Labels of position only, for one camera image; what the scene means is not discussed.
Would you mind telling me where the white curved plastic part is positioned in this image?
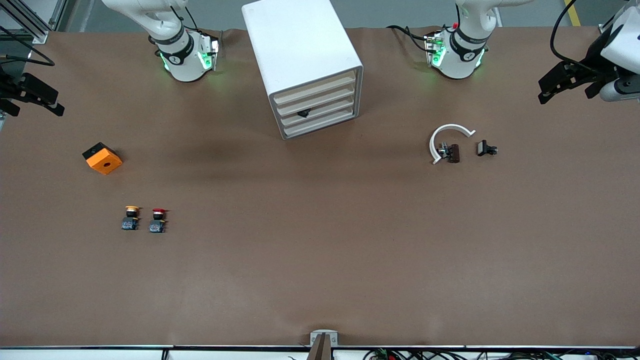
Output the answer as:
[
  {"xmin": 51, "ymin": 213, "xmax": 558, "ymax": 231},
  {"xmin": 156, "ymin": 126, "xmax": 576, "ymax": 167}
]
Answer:
[{"xmin": 429, "ymin": 123, "xmax": 476, "ymax": 165}]

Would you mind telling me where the orange and black box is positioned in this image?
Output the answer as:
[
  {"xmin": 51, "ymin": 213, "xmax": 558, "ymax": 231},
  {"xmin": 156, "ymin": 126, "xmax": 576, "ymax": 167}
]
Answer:
[{"xmin": 82, "ymin": 142, "xmax": 123, "ymax": 176}]

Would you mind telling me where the yellow push button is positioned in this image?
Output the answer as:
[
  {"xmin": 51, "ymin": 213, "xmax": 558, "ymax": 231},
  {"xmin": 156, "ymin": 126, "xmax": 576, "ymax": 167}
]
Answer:
[{"xmin": 121, "ymin": 205, "xmax": 143, "ymax": 232}]

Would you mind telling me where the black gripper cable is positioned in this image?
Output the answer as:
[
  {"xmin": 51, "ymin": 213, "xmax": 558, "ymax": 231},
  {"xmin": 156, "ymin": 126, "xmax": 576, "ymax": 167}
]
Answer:
[
  {"xmin": 549, "ymin": 0, "xmax": 607, "ymax": 65},
  {"xmin": 0, "ymin": 25, "xmax": 55, "ymax": 67}
]

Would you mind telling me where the red push button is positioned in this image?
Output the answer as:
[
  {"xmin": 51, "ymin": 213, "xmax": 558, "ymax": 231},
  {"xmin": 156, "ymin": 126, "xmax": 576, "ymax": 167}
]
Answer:
[{"xmin": 148, "ymin": 208, "xmax": 169, "ymax": 234}]

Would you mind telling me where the aluminium frame profile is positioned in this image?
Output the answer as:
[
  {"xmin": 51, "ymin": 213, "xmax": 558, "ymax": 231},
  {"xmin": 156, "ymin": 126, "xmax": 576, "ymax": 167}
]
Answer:
[
  {"xmin": 0, "ymin": 0, "xmax": 69, "ymax": 47},
  {"xmin": 601, "ymin": 0, "xmax": 632, "ymax": 32}
]

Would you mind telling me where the black arm base cable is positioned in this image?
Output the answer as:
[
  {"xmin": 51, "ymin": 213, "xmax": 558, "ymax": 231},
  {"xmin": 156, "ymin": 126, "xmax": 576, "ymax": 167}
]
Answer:
[
  {"xmin": 386, "ymin": 24, "xmax": 436, "ymax": 53},
  {"xmin": 170, "ymin": 4, "xmax": 202, "ymax": 37}
]

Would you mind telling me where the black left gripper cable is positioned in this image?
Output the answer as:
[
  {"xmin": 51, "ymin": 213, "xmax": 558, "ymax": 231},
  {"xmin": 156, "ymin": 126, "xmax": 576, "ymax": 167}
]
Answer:
[{"xmin": 549, "ymin": 0, "xmax": 607, "ymax": 65}]

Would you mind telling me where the black left arm base cable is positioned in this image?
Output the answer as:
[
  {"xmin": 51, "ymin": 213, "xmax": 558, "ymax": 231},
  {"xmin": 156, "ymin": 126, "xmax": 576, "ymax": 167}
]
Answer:
[{"xmin": 386, "ymin": 24, "xmax": 436, "ymax": 53}]

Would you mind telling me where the white table edge rail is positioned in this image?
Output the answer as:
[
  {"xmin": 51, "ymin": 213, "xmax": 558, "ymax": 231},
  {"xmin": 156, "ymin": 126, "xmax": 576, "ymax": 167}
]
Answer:
[{"xmin": 0, "ymin": 345, "xmax": 640, "ymax": 360}]

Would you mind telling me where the tangled cable bundle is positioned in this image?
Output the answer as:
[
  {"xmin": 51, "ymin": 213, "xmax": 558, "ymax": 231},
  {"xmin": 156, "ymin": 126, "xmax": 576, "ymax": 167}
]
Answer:
[{"xmin": 362, "ymin": 348, "xmax": 640, "ymax": 360}]

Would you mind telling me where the small brown metal part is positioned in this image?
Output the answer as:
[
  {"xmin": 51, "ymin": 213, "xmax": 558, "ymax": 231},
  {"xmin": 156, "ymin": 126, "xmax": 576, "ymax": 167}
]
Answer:
[{"xmin": 437, "ymin": 143, "xmax": 461, "ymax": 164}]

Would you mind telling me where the grey metal bracket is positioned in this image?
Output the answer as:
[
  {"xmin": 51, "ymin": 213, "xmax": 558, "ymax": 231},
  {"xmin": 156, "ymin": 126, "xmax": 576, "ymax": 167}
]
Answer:
[{"xmin": 310, "ymin": 330, "xmax": 339, "ymax": 347}]

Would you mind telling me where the black right arm base cable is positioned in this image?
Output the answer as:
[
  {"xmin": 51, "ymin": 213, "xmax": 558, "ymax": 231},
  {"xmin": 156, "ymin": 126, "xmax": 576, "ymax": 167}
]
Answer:
[{"xmin": 170, "ymin": 4, "xmax": 202, "ymax": 37}]

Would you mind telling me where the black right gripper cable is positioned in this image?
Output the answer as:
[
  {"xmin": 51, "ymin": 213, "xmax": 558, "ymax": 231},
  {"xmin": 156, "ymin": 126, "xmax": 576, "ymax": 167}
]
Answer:
[{"xmin": 0, "ymin": 25, "xmax": 55, "ymax": 67}]

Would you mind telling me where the brown table mat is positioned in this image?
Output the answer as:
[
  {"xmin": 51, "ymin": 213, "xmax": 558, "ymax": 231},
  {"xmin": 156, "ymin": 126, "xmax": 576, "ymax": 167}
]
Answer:
[{"xmin": 0, "ymin": 26, "xmax": 640, "ymax": 348}]

